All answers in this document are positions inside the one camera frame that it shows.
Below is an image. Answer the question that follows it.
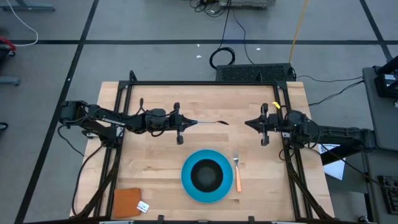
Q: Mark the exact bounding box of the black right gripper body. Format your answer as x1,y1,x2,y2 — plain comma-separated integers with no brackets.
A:
260,103,282,147

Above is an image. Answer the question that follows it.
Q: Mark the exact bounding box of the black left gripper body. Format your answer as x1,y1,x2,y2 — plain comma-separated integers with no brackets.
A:
167,102,185,146

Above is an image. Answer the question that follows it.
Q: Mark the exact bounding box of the teal handled spoon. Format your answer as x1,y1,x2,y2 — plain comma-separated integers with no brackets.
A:
195,119,230,126

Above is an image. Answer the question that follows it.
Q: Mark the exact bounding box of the dark grey bowl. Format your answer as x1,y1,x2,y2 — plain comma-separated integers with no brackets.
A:
190,158,224,194

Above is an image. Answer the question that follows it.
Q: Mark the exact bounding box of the orange handled fork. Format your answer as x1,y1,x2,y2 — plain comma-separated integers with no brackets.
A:
232,151,243,194

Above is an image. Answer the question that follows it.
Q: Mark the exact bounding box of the black mesh computer tower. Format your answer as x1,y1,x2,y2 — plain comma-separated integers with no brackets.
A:
215,62,294,83

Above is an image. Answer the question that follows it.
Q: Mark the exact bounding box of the blue plate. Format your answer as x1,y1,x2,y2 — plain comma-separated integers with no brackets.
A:
180,149,234,204

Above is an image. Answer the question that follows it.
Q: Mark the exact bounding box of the white paper sheet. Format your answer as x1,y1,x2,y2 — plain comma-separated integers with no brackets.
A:
317,142,347,182

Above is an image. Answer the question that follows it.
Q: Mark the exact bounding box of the white tag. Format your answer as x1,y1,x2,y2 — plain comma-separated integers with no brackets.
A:
136,200,150,214

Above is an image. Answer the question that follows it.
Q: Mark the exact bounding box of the orange cloth napkin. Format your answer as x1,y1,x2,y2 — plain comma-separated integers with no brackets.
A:
112,187,143,220

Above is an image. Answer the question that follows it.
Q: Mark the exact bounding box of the grey desk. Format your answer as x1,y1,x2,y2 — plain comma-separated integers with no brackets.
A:
361,57,398,224

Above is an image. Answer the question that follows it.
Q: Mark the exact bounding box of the grey device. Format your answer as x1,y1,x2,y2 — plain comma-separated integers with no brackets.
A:
218,0,277,9

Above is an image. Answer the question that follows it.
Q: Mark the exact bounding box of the black box with label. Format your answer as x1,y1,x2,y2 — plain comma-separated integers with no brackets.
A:
373,70,398,100

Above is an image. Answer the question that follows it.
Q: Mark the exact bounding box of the black keyboard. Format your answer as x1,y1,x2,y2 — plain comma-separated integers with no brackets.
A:
377,174,398,216

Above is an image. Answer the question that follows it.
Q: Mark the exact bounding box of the grey stand foot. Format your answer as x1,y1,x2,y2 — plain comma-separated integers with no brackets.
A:
0,75,22,87
0,0,56,13

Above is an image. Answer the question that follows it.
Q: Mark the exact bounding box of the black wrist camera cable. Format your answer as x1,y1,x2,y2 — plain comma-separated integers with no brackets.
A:
136,98,175,138

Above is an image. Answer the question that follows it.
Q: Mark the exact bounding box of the black table frame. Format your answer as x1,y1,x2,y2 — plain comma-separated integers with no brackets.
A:
104,80,312,220

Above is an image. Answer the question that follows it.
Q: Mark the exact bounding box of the black cable bundle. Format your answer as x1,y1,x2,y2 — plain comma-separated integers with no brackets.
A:
279,146,335,220
70,142,124,219

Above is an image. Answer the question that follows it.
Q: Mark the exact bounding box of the coiled black cable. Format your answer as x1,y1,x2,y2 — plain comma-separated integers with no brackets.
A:
208,47,236,70

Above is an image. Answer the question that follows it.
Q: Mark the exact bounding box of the thin black cable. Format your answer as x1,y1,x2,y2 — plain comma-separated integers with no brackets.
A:
307,80,366,108
295,74,365,85

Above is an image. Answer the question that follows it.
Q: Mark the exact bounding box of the yellow cable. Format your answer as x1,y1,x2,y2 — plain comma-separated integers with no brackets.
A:
288,0,310,64

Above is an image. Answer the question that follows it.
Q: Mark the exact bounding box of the white cable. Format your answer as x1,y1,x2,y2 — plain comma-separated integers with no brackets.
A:
6,0,39,48

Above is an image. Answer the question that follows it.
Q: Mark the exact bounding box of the red handle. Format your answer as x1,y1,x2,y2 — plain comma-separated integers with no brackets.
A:
0,34,17,58

